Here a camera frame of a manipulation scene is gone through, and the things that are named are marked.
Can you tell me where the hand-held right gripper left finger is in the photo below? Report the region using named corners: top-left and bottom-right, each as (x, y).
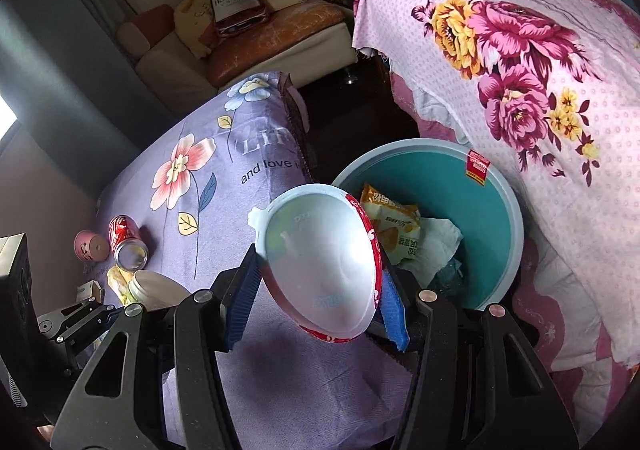
top-left (50, 247), bottom-right (262, 450)

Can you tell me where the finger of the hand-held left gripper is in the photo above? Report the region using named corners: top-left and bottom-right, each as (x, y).
top-left (52, 309), bottom-right (128, 366)
top-left (37, 300), bottom-right (108, 333)

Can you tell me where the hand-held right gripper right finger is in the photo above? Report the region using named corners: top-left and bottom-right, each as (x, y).
top-left (375, 264), bottom-right (581, 450)

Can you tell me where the white bowl red rim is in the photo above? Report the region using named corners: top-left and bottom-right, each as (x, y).
top-left (247, 183), bottom-right (386, 343)

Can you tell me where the teal plastic bin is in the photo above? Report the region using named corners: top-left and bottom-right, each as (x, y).
top-left (330, 139), bottom-right (525, 313)

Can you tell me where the small beige box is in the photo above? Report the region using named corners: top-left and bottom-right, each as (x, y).
top-left (77, 280), bottom-right (103, 303)

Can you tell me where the pink cup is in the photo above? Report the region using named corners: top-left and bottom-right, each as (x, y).
top-left (74, 229), bottom-right (111, 262)

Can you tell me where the purple floral sheet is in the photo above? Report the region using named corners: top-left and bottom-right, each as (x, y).
top-left (95, 70), bottom-right (416, 450)

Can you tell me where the white crumpled tissue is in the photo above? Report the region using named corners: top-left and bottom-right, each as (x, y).
top-left (400, 216), bottom-right (463, 283)

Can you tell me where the yellow snack packet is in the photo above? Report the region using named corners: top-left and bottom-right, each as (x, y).
top-left (360, 183), bottom-right (423, 266)

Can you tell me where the red soda can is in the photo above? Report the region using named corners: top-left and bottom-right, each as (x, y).
top-left (108, 215), bottom-right (148, 271)

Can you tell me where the pink floral blanket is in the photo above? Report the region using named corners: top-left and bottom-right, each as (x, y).
top-left (352, 0), bottom-right (640, 431)

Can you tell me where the white sofa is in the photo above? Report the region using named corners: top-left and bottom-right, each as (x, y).
top-left (117, 0), bottom-right (358, 104)

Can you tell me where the orange seat cushion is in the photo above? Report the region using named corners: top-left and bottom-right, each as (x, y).
top-left (207, 0), bottom-right (348, 86)

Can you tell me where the yellow pillow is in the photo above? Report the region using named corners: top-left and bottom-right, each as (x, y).
top-left (173, 0), bottom-right (221, 58)

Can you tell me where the bottle-shaped pillow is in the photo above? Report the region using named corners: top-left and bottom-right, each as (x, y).
top-left (207, 0), bottom-right (271, 36)

